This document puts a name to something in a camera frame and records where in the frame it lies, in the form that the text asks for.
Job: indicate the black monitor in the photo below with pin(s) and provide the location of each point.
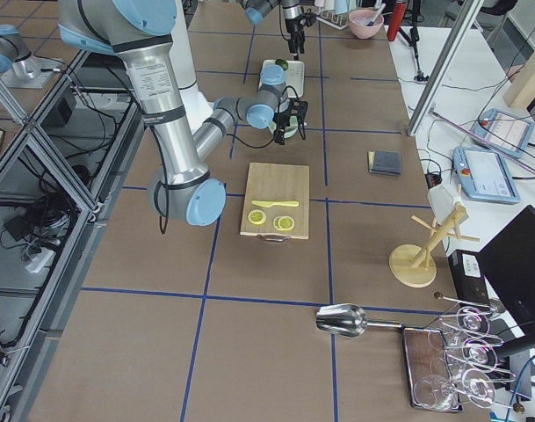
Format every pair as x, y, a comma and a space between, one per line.
508, 263

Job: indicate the aluminium frame post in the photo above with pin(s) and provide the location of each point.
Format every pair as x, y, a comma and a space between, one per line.
462, 24

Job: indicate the near teach pendant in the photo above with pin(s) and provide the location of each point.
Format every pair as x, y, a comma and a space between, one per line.
484, 175

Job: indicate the far teach pendant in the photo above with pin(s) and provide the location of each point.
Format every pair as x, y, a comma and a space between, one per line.
506, 131

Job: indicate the mint green bowl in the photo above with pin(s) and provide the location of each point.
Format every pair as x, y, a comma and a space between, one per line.
290, 130

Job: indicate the yellow grey folded cloth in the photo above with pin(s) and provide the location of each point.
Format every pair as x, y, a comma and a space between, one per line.
384, 162

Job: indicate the bamboo cutting board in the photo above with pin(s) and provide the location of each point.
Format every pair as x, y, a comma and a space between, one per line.
277, 182

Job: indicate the black tripod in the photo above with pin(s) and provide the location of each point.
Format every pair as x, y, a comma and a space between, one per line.
413, 37

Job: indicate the wooden cup tree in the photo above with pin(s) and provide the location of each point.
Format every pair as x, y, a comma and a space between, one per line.
413, 265

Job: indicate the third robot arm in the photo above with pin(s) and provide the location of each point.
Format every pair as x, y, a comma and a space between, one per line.
16, 55

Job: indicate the pink bowl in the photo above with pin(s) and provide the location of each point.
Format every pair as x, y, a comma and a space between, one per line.
364, 23

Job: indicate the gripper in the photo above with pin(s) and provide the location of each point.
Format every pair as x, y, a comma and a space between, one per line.
285, 116
292, 23

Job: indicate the red bottle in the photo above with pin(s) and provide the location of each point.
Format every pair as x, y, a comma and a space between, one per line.
397, 16

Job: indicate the black computer box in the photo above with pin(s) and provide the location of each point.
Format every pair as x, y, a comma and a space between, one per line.
469, 282

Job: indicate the white wire cup rack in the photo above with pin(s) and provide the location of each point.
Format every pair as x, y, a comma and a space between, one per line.
328, 17

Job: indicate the teach pendant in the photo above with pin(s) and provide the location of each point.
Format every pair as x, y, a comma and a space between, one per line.
484, 175
506, 131

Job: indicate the wine glass rack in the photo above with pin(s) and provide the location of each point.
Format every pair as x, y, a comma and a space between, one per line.
454, 360

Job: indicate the steel scoop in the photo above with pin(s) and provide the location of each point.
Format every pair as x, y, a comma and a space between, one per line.
349, 320

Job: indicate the white rectangular tray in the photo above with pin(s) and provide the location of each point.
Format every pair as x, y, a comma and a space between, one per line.
295, 79

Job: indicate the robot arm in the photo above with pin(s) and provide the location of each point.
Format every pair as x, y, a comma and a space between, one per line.
257, 10
150, 38

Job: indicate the yellow plastic knife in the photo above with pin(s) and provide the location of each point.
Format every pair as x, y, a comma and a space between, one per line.
275, 203

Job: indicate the green lime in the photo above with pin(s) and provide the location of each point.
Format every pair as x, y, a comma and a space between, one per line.
283, 64

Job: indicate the light blue cup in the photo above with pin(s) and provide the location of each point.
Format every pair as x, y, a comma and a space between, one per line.
341, 6

